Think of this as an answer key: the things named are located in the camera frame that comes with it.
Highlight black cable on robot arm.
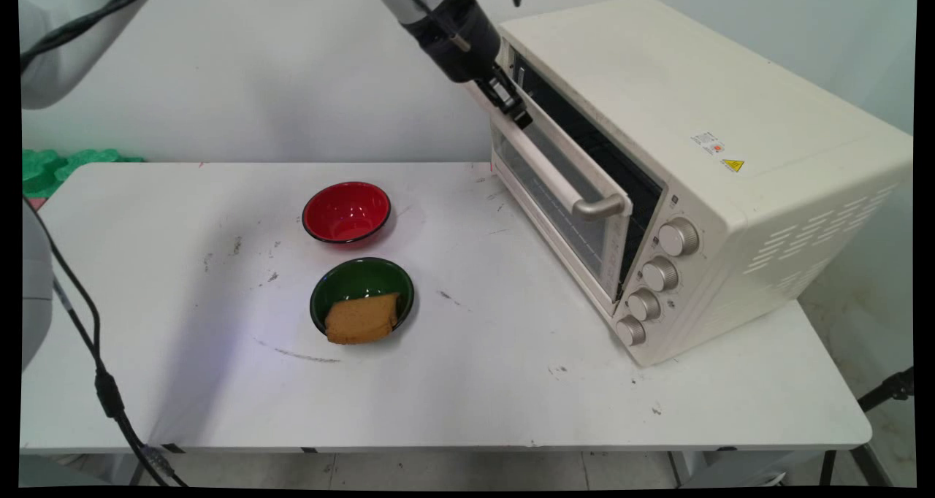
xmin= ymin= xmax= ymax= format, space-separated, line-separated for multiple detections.
xmin=20 ymin=0 xmax=158 ymax=72

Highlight red bowl with black rim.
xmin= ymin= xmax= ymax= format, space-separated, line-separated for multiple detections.
xmin=302 ymin=181 xmax=392 ymax=245

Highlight cream toaster oven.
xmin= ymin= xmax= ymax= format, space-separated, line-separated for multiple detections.
xmin=488 ymin=0 xmax=914 ymax=368

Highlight glass oven door with handle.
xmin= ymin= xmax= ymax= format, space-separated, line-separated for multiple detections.
xmin=488 ymin=82 xmax=633 ymax=303

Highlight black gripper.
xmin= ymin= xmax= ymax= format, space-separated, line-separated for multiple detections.
xmin=404 ymin=0 xmax=534 ymax=130

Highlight silver oven knob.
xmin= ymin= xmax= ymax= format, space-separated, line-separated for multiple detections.
xmin=641 ymin=256 xmax=680 ymax=293
xmin=626 ymin=288 xmax=662 ymax=323
xmin=658 ymin=218 xmax=701 ymax=257
xmin=615 ymin=315 xmax=647 ymax=348

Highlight black tripod leg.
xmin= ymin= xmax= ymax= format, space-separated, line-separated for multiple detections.
xmin=857 ymin=366 xmax=915 ymax=413

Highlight brown toast bread slice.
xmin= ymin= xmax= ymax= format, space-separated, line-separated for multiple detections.
xmin=324 ymin=292 xmax=401 ymax=345

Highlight green foam mat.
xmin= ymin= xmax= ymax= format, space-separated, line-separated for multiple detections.
xmin=22 ymin=148 xmax=145 ymax=200

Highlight green bowl with black rim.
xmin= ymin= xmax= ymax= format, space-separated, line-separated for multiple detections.
xmin=310 ymin=257 xmax=415 ymax=340

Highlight black cable with connector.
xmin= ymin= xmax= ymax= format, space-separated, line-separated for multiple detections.
xmin=22 ymin=196 xmax=189 ymax=488

